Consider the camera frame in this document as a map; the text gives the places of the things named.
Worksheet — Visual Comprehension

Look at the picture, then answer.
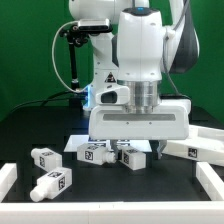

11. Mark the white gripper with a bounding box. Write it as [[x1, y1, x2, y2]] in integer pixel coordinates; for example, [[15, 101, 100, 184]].
[[89, 99, 191, 160]]

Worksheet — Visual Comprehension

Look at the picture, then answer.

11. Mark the white square table top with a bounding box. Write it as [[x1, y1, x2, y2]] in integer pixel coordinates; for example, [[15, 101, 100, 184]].
[[163, 125, 224, 167]]

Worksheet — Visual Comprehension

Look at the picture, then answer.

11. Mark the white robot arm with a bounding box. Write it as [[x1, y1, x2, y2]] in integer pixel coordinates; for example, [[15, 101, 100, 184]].
[[69, 0, 199, 156]]

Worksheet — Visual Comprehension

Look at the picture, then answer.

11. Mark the white AprilTag base sheet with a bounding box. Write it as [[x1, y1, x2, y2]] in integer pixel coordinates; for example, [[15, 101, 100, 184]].
[[64, 135, 151, 152]]

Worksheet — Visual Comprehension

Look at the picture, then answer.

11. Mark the white U-shaped obstacle fence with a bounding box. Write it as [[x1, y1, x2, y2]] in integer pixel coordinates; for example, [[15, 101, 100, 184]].
[[0, 160, 224, 224]]

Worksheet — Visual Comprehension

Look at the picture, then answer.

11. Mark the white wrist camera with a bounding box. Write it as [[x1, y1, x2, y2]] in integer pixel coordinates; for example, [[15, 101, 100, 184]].
[[95, 85, 130, 105]]

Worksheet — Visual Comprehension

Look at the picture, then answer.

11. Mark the black camera on stand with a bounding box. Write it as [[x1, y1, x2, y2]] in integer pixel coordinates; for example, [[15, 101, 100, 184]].
[[65, 19, 112, 92]]

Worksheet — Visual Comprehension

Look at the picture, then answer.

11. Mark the grey camera cable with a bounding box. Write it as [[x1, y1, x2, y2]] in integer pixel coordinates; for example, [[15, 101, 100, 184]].
[[50, 20, 83, 93]]

